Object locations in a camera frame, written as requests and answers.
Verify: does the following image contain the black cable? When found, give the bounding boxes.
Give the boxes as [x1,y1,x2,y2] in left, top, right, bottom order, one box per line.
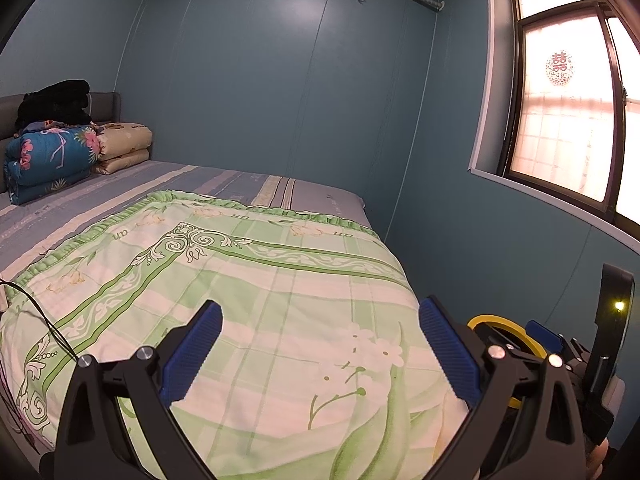
[0,280,81,362]

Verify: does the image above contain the beige folded quilt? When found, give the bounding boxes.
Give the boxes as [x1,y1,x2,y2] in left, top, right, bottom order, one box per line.
[92,122,154,176]

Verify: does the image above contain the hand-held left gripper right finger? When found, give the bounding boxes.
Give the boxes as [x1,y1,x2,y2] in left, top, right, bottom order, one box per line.
[419,296,588,480]

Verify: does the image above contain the grey bed headboard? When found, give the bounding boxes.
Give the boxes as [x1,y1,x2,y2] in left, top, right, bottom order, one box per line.
[0,91,123,197]

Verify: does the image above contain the yellow-rimmed black trash bin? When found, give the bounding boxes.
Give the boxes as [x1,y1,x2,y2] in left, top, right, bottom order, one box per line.
[467,314,547,411]

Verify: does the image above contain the blue floral folded quilt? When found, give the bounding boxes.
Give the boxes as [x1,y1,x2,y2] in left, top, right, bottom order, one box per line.
[4,125,104,206]

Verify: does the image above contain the brown framed window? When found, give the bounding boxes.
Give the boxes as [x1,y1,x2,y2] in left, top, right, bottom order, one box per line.
[469,0,640,262]

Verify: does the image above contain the red round window sticker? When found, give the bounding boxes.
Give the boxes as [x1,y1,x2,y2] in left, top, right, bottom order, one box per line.
[545,51,576,87]

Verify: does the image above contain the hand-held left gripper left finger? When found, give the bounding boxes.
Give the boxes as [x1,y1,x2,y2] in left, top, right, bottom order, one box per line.
[54,300,224,480]

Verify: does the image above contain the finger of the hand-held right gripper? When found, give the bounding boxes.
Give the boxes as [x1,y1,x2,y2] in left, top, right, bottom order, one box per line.
[529,320,592,377]

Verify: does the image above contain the black clothes pile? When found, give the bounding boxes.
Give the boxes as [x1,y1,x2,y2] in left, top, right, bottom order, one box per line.
[15,80,94,134]

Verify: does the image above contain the person's right hand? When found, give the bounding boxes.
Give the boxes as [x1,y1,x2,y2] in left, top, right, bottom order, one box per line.
[584,439,609,480]

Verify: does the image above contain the green floral blanket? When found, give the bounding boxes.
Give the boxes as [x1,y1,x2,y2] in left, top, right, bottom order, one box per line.
[0,190,472,480]

